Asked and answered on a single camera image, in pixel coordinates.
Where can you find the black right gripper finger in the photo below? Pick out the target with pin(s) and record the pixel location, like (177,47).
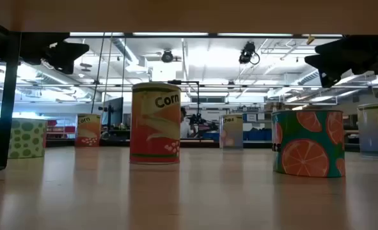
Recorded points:
(342,46)
(329,68)

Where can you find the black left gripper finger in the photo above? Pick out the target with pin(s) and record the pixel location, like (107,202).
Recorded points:
(38,48)
(67,57)

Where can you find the orange corn label can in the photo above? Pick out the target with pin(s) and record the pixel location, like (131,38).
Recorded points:
(88,131)
(155,127)

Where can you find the light blue peaches can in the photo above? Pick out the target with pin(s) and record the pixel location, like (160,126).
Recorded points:
(375,134)
(231,132)

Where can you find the green dotted can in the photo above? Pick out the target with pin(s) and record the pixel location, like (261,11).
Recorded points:
(28,137)

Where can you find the neighbouring station robot arm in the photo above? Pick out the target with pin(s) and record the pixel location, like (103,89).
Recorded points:
(196,119)

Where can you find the wooden shelf board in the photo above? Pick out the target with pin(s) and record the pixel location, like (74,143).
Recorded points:
(188,16)

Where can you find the yellow clip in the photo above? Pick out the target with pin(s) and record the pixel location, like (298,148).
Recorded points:
(310,40)

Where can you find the red storage rack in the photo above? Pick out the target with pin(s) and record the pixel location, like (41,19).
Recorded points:
(64,129)

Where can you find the black monitor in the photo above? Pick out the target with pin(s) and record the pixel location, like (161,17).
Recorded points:
(115,111)

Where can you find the blue storage bin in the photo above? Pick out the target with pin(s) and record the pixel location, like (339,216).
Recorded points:
(246,135)
(211,136)
(257,135)
(268,135)

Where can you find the blue white box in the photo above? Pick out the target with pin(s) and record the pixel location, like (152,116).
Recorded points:
(250,117)

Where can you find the round black ceiling fixture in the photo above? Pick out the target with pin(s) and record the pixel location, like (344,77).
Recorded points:
(167,56)

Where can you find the person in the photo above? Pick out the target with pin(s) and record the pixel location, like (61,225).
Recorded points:
(185,127)

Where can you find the silver ventilation duct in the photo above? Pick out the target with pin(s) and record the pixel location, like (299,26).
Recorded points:
(308,77)

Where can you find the black shelf side frame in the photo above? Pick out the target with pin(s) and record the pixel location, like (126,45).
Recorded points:
(8,96)

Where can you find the black hanging camera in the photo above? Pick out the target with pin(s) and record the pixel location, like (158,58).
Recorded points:
(247,52)

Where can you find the thin black workstation frame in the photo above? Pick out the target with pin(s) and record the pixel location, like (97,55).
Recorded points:
(175,82)

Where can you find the black table rig frame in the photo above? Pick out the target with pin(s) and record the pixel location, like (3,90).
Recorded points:
(201,144)

